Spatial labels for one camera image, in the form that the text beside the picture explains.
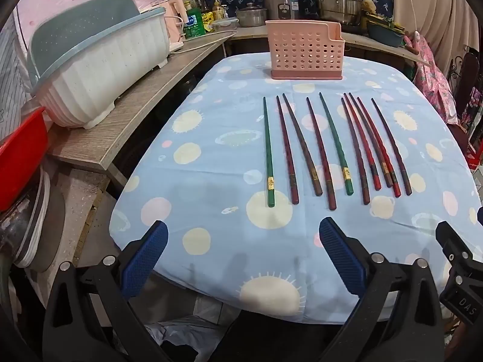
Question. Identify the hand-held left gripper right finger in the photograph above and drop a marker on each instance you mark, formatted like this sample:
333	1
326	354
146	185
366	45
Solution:
341	252

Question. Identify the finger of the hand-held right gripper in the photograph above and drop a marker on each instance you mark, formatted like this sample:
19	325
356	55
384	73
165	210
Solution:
452	243

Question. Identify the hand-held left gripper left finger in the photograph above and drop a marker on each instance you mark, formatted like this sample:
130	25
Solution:
147	256

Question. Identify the pink perforated utensil basket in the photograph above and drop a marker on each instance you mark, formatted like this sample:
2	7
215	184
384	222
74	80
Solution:
302	51

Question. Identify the plastic bag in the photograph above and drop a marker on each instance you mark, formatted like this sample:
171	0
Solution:
181	335

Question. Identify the white sneaker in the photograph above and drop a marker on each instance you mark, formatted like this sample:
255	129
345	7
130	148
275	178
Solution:
34	226

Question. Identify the wooden counter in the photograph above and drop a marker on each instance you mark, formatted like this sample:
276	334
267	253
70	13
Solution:
124	120

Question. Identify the black metal chair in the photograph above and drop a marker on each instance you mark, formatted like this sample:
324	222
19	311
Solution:
468	83

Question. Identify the red plastic basin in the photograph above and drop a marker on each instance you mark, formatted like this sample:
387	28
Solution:
19	158

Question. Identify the pink floral cloth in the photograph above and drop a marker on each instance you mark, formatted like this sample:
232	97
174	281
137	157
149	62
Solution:
430	79

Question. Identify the white dish rack blue lid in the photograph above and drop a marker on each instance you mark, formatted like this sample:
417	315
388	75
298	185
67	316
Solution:
98	68

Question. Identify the grey counter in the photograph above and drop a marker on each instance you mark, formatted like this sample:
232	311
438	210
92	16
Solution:
377	43

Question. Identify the blue bowl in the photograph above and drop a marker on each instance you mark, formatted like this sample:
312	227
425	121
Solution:
383	36

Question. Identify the striped cloth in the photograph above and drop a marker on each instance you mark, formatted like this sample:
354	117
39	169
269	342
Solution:
11	75

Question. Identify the beige curtain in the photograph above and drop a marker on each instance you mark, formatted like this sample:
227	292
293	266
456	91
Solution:
426	7

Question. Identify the green detergent bottle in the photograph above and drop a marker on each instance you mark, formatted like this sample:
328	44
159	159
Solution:
194	22

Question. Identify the yellow packet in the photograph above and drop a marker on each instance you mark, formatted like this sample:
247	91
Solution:
208	20

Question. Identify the clear food container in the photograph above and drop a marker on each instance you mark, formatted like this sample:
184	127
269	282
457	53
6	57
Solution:
224	24

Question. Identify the pink kettle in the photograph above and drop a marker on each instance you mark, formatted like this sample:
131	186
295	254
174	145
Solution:
174	11

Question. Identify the steel pot glass lid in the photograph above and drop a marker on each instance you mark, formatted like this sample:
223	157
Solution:
251	17

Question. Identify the steel rice cooker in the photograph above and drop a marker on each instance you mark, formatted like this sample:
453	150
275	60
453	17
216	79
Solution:
281	5

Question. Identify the dark sauce bottle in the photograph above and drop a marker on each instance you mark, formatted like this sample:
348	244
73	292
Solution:
203	3

